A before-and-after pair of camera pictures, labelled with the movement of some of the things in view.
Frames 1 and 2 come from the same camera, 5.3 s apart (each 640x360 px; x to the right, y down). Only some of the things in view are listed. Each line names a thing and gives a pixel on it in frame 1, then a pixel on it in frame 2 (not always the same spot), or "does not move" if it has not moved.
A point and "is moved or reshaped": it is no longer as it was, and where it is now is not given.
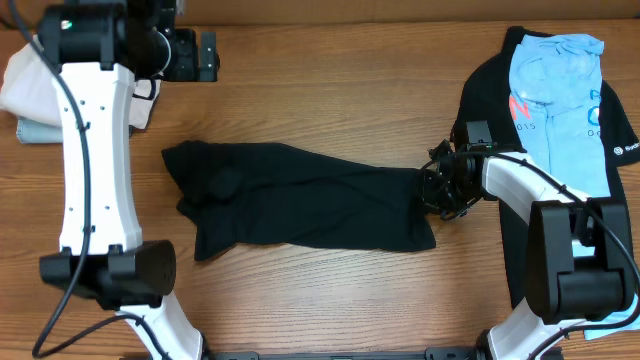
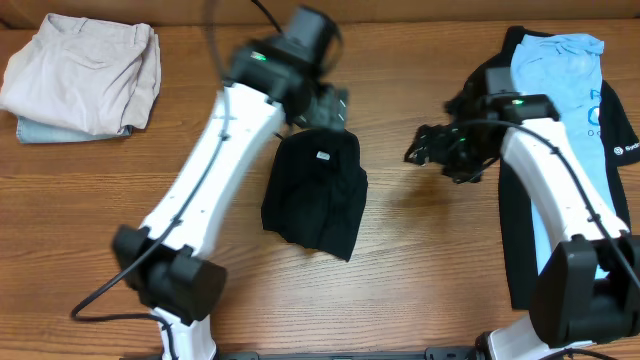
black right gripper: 431,201 to 440,137
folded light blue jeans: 30,130 does not move
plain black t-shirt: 243,195 is moved or reshaped
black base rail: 432,353 does not move
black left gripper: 208,57 to 326,111
